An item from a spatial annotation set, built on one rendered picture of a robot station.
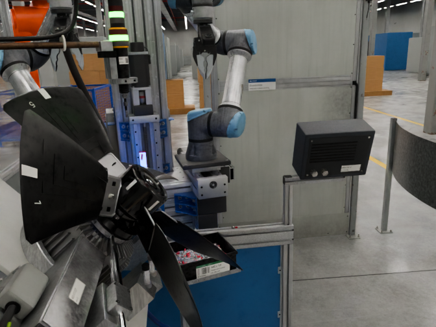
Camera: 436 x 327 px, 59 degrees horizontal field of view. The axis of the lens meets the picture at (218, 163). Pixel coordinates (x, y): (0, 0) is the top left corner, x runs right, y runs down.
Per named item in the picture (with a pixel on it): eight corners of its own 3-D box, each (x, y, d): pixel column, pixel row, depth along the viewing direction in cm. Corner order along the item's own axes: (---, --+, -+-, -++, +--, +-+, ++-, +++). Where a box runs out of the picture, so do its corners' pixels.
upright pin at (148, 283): (143, 289, 96) (141, 266, 94) (143, 284, 98) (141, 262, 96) (151, 288, 96) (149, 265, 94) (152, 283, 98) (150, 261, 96)
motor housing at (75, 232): (95, 314, 87) (137, 277, 86) (12, 251, 81) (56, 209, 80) (110, 262, 109) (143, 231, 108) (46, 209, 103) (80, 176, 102)
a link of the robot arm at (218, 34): (211, 38, 197) (167, -20, 152) (231, 37, 193) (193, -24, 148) (208, 60, 196) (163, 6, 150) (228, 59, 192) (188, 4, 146)
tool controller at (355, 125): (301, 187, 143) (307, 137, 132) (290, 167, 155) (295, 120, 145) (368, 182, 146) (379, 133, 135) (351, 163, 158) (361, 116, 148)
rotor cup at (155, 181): (91, 219, 84) (134, 179, 82) (88, 185, 95) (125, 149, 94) (139, 249, 92) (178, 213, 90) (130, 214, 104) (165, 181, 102)
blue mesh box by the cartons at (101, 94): (53, 143, 712) (45, 90, 685) (76, 130, 833) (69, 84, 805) (101, 141, 713) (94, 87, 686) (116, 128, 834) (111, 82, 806)
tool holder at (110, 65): (109, 85, 88) (104, 40, 86) (96, 84, 94) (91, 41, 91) (143, 82, 94) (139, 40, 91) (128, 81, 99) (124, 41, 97)
